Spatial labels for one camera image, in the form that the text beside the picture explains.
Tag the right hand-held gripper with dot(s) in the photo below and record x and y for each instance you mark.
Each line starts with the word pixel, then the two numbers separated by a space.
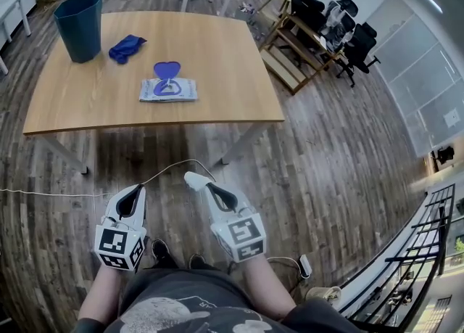
pixel 243 239

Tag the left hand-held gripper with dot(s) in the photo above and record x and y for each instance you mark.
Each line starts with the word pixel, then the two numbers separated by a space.
pixel 117 246

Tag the wet wipe pack purple lid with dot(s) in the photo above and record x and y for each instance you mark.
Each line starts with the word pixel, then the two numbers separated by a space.
pixel 185 90

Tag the person's right forearm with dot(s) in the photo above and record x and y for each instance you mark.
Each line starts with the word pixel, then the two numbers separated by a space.
pixel 268 288

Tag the person's left forearm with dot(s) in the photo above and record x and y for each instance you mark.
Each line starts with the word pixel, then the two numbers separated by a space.
pixel 99 295

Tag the person's left black shoe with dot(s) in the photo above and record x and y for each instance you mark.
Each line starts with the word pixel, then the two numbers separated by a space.
pixel 161 253

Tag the person's black shoe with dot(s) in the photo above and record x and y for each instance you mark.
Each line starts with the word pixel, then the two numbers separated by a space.
pixel 161 253
pixel 201 262

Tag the person's right black shoe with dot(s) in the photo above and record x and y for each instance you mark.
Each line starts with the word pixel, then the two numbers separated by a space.
pixel 201 262

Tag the white power strip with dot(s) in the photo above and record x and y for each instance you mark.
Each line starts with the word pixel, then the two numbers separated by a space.
pixel 305 266

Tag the person's dark printed t-shirt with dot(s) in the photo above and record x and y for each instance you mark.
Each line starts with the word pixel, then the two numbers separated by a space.
pixel 188 306

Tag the beige round object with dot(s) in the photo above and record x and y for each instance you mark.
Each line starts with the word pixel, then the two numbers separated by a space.
pixel 324 293

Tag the blue cloth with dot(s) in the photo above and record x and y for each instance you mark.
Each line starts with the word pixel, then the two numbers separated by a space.
pixel 125 50

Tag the wooden shelf rack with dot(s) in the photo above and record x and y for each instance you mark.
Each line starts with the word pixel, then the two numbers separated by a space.
pixel 290 56

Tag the dark teal waste bin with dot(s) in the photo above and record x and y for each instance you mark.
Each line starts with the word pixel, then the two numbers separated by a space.
pixel 79 30

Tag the black metal railing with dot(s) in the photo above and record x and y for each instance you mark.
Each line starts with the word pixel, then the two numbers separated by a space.
pixel 409 251

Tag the white side table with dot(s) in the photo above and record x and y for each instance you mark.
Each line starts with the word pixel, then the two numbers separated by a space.
pixel 12 7
pixel 3 65

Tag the pile of small floor clutter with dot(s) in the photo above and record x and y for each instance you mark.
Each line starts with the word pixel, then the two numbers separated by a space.
pixel 248 8

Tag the clear plastic chair cover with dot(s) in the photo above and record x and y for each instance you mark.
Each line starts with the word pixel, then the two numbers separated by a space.
pixel 335 27

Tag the small black device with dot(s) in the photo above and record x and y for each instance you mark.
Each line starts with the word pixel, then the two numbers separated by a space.
pixel 445 155

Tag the frosted glass partition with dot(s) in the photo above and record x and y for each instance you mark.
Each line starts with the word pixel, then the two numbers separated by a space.
pixel 417 63

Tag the paper notice on glass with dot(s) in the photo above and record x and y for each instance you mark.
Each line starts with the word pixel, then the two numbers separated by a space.
pixel 451 118

